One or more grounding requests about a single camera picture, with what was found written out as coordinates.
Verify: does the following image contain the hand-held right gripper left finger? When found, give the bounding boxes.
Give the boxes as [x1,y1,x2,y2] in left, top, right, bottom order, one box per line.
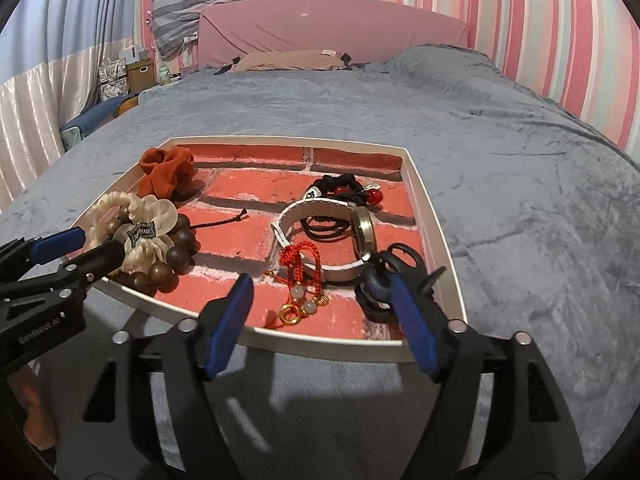
[52,273,255,480]

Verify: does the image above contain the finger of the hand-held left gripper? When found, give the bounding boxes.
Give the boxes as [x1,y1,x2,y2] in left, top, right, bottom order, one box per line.
[0,240,125,311]
[0,226,86,283]

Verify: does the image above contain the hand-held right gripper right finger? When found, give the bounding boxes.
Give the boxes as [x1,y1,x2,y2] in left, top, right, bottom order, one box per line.
[390,274,586,480]

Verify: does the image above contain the black hair claw clip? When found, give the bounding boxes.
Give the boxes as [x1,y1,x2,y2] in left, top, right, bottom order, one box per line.
[355,242,448,321]

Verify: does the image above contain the wooden bead bracelet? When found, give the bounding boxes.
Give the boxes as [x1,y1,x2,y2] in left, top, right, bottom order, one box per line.
[90,212,201,295]

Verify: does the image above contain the cream scrunchie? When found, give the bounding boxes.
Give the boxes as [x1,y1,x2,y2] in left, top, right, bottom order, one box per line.
[86,191,180,276]

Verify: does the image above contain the brick print tray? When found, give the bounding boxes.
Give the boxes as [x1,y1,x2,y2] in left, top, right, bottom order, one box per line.
[67,135,468,363]

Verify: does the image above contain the red cord bracelet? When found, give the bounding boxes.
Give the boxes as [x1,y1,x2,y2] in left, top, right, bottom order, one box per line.
[265,241,332,326]

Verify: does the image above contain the black hair tie red beads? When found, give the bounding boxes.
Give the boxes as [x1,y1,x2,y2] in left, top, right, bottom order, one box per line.
[300,185,385,241]

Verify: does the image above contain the white strap watch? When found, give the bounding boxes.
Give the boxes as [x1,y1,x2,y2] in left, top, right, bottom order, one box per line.
[272,197,378,283]

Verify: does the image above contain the person's left hand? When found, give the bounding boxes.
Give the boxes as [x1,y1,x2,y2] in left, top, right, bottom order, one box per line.
[11,360,57,452]

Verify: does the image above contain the orange scrunchie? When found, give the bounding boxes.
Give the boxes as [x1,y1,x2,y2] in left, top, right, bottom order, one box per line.
[138,146,198,200]

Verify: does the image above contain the white satin curtain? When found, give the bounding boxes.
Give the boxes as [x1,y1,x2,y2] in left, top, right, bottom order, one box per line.
[0,40,108,211]

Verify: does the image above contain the blue cushion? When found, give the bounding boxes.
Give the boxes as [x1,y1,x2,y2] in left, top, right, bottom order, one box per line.
[60,92,141,141]

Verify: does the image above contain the patterned white box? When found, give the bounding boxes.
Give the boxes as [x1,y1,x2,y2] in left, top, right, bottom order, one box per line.
[99,57,128,103]

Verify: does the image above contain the grey velvet blanket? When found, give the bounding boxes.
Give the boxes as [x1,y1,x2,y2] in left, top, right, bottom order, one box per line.
[0,45,640,480]

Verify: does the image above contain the cardboard box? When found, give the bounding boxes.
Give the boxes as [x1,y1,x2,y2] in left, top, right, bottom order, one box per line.
[125,58,155,93]

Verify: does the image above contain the blue curtain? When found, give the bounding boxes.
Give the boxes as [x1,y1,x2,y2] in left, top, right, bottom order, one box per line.
[0,0,143,86]

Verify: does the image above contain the beige pillow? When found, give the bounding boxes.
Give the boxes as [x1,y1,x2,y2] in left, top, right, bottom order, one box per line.
[232,50,351,72]

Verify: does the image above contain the pink headboard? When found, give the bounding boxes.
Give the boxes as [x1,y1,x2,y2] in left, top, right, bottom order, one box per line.
[198,0,470,68]

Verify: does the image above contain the black hair tie with charm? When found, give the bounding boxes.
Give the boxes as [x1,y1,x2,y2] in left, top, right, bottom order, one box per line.
[306,173,361,201]

